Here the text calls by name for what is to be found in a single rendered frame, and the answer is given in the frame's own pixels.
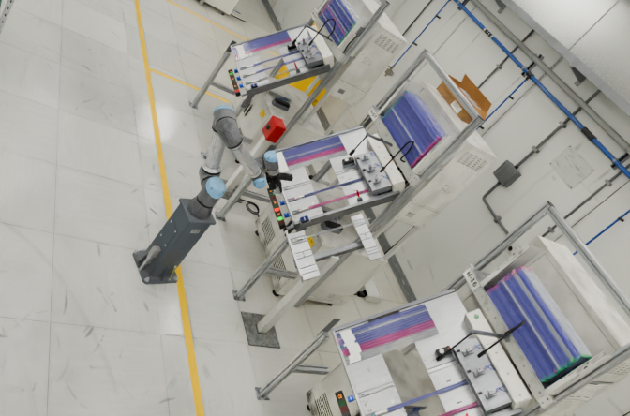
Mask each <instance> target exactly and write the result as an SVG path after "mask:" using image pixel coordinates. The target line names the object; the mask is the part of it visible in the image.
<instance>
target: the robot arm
mask: <svg viewBox="0 0 630 416"><path fill-rule="evenodd" d="M213 116H214V121H213V124H212V130H213V131H214V132H213V136H212V140H211V143H210V147H209V151H208V155H207V159H206V161H204V162H203V163H202V165H201V166H200V168H199V176H200V180H201V188H202V189H201V191H200V192H199V194H198V195H197V196H196V197H194V198H193V199H191V200H190V201H189V202H188V203H187V210H188V212H189V213H190V214H191V215H192V216H194V217H195V218H197V219H199V220H207V219H208V218H209V217H210V215H211V214H212V210H213V207H214V206H215V205H216V203H217V202H218V201H219V199H220V198H221V197H222V196H223V195H224V193H225V191H226V186H225V184H224V183H223V181H222V180H221V179H220V174H221V170H222V167H221V165H220V164H221V160H222V157H223V154H224V150H225V146H227V147H228V148H229V149H231V150H232V152H233V153H234V155H235V156H236V157H237V159H238V160H239V162H240V163H241V165H242V166H243V168H244V169H245V171H246V172H247V174H248V175H249V177H250V178H251V180H252V181H253V185H254V186H255V187H256V188H258V189H261V188H264V187H265V186H266V181H267V183H268V185H269V189H270V190H276V191H274V192H273V194H280V195H281V194H282V183H281V181H280V180H284V181H292V180H293V175H292V174H290V173H283V172H279V165H278V156H277V153H276V152H274V151H267V152H266V153H265V154H264V156H262V157H257V158H253V157H252V155H251V154H250V152H249V151H248V149H247V147H246V146H245V145H244V143H243V138H242V137H241V135H240V132H239V129H238V124H237V121H236V117H235V112H234V110H233V108H232V107H231V106H228V105H220V106H218V107H216V108H215V109H214V112H213ZM264 169H267V172H266V173H265V175H266V179H265V175H264V172H263V170H264Z"/></svg>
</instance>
